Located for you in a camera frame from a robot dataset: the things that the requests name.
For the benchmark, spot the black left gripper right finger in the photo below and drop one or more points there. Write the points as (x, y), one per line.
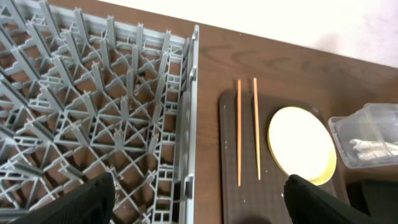
(307, 203)

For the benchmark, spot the dark brown tray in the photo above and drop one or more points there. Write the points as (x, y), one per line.
(256, 197)

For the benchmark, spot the clear plastic bin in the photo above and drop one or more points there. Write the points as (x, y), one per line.
(373, 122)

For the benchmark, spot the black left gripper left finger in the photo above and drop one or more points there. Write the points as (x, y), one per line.
(90, 203)

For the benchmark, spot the white napkin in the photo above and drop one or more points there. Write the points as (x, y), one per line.
(368, 150)

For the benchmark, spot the grey dishwasher rack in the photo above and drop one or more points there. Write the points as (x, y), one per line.
(83, 95)

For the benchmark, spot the yellow plate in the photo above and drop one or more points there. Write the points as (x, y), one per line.
(301, 145)

